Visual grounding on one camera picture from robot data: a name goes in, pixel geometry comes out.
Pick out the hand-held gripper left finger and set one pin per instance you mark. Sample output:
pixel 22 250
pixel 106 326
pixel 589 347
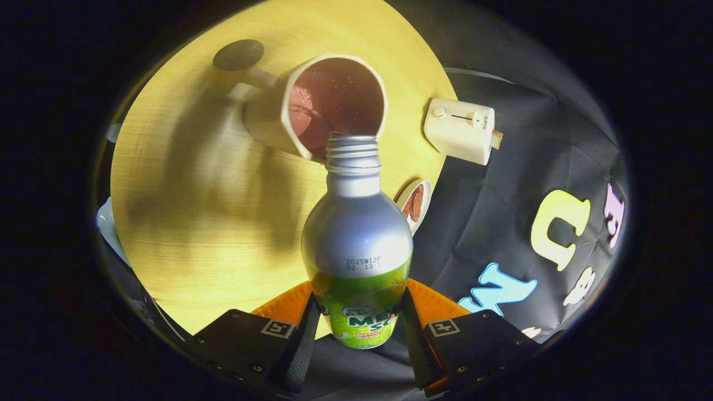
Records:
pixel 301 351

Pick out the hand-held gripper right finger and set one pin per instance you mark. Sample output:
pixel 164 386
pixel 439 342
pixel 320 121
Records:
pixel 418 351

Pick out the silver green juice bottle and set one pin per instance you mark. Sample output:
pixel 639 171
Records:
pixel 356 234

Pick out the small white plate with food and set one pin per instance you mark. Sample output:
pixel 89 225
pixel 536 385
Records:
pixel 414 203

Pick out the wooden table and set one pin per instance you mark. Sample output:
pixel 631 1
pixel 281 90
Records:
pixel 211 223

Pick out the white toaster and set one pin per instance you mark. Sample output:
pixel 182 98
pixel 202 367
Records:
pixel 457 131

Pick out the bread slice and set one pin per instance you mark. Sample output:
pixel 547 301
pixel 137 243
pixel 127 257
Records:
pixel 497 139

